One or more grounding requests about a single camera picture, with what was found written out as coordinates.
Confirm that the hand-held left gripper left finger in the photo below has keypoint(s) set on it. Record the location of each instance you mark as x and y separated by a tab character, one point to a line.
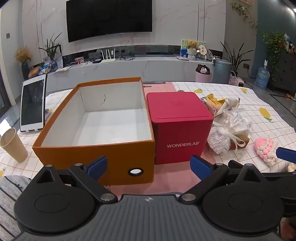
98	167

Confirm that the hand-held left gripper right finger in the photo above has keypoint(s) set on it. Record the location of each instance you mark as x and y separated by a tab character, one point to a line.
200	167

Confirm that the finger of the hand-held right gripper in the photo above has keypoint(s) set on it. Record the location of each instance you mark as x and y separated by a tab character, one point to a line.
234	164
286	153

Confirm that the pink knit soft toy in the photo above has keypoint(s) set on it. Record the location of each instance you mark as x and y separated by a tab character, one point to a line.
266	148

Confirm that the orange cardboard box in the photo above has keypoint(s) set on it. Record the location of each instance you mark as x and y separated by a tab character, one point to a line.
69	160

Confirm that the cream soft toy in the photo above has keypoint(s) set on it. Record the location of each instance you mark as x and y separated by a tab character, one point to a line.
291	167

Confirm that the pink mat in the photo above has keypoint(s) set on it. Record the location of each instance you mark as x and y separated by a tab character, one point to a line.
166	178

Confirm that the red box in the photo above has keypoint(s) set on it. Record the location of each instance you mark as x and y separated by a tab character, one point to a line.
180	129

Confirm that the checked lemon print tablecloth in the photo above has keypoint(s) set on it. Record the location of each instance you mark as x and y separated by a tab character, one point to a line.
254	104

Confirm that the yellow snack packet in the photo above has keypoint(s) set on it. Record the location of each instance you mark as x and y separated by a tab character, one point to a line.
212	102

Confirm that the grey tablet stand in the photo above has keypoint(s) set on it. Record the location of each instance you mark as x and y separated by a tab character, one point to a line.
48	114

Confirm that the blue water jug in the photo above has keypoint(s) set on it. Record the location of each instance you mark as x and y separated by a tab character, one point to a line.
262	77

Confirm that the dark cabinet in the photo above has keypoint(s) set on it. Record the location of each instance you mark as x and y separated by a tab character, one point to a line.
285	71

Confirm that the small pink appliance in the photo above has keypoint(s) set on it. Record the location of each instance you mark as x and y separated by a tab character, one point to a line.
241	83

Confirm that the lilac basket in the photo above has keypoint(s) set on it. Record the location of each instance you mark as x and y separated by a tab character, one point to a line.
233	80

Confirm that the beige paper cup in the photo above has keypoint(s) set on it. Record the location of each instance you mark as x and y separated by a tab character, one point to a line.
13	148

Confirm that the pink waste bin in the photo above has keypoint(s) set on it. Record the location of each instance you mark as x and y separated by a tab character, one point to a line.
203	77

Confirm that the white tablet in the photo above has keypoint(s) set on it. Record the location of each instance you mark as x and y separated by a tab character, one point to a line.
32	102

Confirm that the grey trash can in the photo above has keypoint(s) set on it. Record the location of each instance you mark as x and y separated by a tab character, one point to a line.
222	71

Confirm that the grey striped clothing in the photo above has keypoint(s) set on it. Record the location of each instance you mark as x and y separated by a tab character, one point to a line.
9	197

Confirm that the sheet of paper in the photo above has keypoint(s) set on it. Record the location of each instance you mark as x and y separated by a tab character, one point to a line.
62	69

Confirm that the tall leafy floor plant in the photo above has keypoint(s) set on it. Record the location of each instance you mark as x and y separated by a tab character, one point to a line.
235	60

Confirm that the white marble tv console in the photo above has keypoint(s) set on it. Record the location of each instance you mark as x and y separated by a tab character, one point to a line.
138	69

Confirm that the white router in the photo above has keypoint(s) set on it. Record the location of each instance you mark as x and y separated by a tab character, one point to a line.
108	60

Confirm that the bushy plant on cabinet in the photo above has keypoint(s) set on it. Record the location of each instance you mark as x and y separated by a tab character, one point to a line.
275	44

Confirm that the blue snack bag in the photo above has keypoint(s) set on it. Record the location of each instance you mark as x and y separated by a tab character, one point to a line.
45	68

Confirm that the brown round ornament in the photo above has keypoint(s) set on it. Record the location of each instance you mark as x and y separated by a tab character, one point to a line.
34	72

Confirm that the white round fan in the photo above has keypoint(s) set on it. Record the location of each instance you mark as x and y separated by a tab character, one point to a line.
202	52

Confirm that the colourful picture board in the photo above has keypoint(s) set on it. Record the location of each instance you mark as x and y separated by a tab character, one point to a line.
183	49

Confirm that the yellow flowers in black vase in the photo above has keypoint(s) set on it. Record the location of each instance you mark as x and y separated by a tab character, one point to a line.
25	69

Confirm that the small teddy bear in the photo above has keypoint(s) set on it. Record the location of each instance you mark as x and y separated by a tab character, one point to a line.
192	44

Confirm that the green potted plant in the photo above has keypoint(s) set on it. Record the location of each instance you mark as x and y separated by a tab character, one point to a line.
52	46

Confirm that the hanging vine plant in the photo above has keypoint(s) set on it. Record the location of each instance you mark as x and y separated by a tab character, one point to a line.
245	11

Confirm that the black television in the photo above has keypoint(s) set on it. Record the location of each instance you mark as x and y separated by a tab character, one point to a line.
108	18

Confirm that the pink photo frame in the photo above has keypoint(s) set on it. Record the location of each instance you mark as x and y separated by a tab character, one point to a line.
79	60

